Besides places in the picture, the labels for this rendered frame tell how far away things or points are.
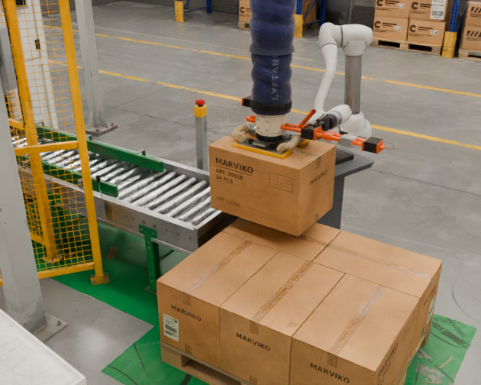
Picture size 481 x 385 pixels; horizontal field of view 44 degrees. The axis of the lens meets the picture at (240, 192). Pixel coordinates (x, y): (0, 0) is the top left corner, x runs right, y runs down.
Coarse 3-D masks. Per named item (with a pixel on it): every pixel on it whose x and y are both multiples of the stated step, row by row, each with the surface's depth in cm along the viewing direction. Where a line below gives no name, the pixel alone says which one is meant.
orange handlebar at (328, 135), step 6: (252, 120) 328; (282, 126) 319; (288, 126) 317; (294, 126) 319; (300, 132) 313; (324, 132) 310; (330, 132) 307; (336, 132) 307; (324, 138) 307; (330, 138) 304; (336, 138) 302; (354, 144) 298; (360, 144) 296
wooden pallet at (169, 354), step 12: (168, 348) 322; (168, 360) 326; (180, 360) 320; (192, 360) 327; (192, 372) 319; (204, 372) 319; (216, 372) 319; (216, 384) 311; (228, 384) 311; (240, 384) 299; (252, 384) 294; (396, 384) 295
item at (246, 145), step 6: (234, 144) 327; (240, 144) 327; (246, 144) 325; (252, 144) 325; (270, 144) 318; (252, 150) 322; (258, 150) 320; (264, 150) 319; (270, 150) 317; (276, 150) 317; (288, 150) 318; (270, 156) 316; (276, 156) 314; (282, 156) 312; (288, 156) 316
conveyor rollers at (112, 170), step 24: (24, 144) 470; (72, 168) 433; (96, 168) 430; (120, 168) 428; (144, 168) 433; (120, 192) 393; (144, 192) 397; (168, 192) 393; (192, 192) 397; (192, 216) 371
